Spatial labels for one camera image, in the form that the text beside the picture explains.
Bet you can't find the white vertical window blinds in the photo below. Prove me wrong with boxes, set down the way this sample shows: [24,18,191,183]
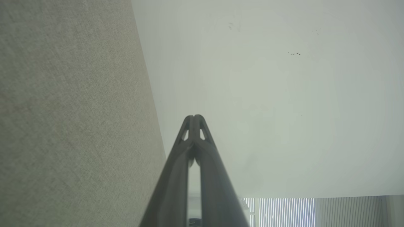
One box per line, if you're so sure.
[242,197,388,227]

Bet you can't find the grey fabric sofa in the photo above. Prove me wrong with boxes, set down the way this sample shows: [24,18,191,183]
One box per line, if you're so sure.
[0,0,167,227]

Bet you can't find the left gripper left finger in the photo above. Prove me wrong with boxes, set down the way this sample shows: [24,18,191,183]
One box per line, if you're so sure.
[139,115,194,227]

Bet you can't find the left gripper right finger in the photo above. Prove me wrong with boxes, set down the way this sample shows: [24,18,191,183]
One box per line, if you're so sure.
[194,114,250,227]

